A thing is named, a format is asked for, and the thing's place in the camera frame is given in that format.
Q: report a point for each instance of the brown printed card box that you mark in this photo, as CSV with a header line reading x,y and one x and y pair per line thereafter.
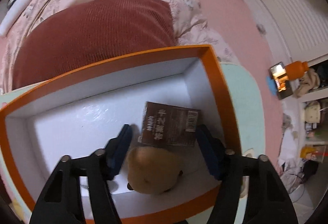
x,y
168,125

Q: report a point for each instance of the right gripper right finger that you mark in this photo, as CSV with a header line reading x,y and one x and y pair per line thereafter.
x,y
267,198

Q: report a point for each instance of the red corduroy pillow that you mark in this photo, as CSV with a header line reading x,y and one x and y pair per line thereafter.
x,y
91,32

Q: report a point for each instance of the rolled white paper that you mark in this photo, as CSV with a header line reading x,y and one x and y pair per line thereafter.
x,y
12,15

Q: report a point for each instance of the orange storage box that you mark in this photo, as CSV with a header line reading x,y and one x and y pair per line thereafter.
x,y
78,112

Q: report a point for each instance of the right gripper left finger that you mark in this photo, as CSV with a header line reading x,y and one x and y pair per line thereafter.
x,y
60,200

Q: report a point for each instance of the orange water bottle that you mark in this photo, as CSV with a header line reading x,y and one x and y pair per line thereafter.
x,y
296,70

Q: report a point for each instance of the brown capybara plush toy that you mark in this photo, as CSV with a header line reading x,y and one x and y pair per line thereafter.
x,y
152,170

